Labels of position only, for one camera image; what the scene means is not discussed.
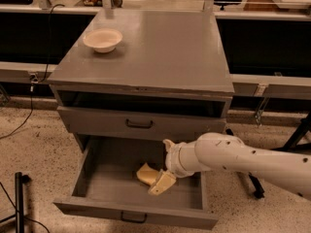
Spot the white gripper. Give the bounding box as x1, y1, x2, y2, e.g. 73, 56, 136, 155
148, 139, 210, 195

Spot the yellow sponge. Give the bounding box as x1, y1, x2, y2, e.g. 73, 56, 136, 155
136, 163, 158, 185

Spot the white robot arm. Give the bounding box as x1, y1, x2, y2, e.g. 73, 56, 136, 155
149, 133, 311, 200

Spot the open grey lower drawer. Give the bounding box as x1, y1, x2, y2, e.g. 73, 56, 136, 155
54, 138, 218, 230

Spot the grey drawer cabinet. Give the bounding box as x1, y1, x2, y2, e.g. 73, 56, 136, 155
48, 9, 234, 148

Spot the black stand base right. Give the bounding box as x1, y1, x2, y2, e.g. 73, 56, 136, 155
225, 110, 311, 200

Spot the black stand base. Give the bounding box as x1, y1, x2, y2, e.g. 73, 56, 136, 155
0, 172, 52, 233
225, 110, 311, 200

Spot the white bowl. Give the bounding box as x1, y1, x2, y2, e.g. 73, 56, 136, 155
83, 28, 122, 53

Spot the black stand base left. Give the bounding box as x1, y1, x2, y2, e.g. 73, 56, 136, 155
0, 172, 52, 233

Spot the black upper drawer handle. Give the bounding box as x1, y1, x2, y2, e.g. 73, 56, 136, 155
125, 118, 154, 129

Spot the black drawer handle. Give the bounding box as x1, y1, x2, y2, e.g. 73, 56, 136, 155
121, 211, 148, 224
125, 118, 154, 129

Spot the black lower drawer handle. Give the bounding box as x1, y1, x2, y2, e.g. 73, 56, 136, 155
121, 211, 148, 224

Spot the black power cable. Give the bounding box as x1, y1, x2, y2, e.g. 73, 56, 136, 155
0, 3, 66, 141

